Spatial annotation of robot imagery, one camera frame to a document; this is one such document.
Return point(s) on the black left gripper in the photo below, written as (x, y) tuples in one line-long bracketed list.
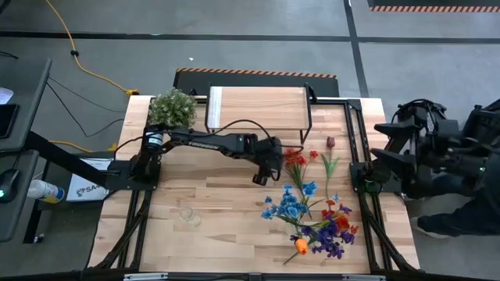
[(271, 154)]

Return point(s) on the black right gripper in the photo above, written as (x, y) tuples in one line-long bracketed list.
[(437, 136)]

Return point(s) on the blue artificial flower bunch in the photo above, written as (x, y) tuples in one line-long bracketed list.
[(291, 210)]

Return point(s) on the orange artificial tulip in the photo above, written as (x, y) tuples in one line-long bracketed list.
[(301, 246)]

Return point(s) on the purple artificial flower bunch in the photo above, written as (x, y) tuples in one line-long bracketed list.
[(326, 236)]

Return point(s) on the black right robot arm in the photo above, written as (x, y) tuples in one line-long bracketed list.
[(468, 156)]

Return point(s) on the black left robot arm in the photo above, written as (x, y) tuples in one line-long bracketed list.
[(203, 144)]

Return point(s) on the red artificial flower bunch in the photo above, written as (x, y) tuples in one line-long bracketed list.
[(298, 159), (343, 222)]

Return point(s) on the maroon artificial tulip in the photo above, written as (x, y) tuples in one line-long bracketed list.
[(331, 142)]

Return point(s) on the person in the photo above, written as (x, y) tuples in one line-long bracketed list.
[(457, 218)]

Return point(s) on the green potted plant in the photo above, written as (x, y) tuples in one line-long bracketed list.
[(172, 107)]

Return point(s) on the white box with logo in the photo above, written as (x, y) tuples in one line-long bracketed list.
[(84, 191)]

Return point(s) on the white spray bottle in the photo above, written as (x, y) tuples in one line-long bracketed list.
[(43, 190)]

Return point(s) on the grey desk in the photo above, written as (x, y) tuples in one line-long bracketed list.
[(27, 117), (15, 218)]

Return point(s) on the black computer mouse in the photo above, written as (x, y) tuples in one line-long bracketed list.
[(8, 183)]

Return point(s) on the black tablet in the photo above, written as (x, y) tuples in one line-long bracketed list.
[(7, 121)]

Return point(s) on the white paper sheet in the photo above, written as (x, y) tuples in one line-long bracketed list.
[(4, 95)]

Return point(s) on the wooden shelf black metal frame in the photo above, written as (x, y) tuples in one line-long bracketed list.
[(265, 107)]

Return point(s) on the silver aluminium rail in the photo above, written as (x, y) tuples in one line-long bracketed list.
[(146, 276), (363, 277)]

